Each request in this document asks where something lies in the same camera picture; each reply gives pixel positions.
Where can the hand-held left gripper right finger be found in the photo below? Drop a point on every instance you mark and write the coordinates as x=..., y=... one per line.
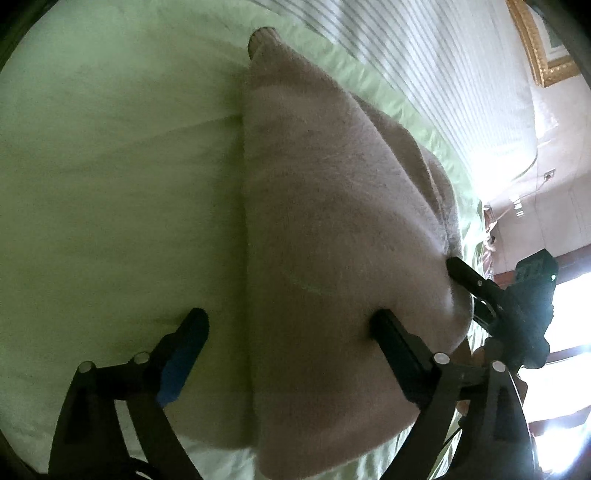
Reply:
x=401, y=357

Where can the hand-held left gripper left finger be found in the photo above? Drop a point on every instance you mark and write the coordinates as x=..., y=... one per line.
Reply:
x=182, y=362

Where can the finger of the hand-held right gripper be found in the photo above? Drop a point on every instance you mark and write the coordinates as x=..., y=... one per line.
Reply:
x=482, y=311
x=471, y=277

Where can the pink towel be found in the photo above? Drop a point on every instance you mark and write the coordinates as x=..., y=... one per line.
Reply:
x=332, y=240

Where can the pink cloth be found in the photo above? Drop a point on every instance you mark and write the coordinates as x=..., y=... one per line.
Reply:
x=489, y=240

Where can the white striped pillow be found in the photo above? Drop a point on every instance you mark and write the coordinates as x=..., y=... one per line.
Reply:
x=438, y=69

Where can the green bed sheet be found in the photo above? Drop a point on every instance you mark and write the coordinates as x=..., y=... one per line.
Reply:
x=115, y=161

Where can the gold framed landscape painting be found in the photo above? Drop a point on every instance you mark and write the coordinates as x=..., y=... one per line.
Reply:
x=540, y=46

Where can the wall socket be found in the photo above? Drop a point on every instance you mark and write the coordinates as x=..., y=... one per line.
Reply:
x=549, y=174
x=518, y=207

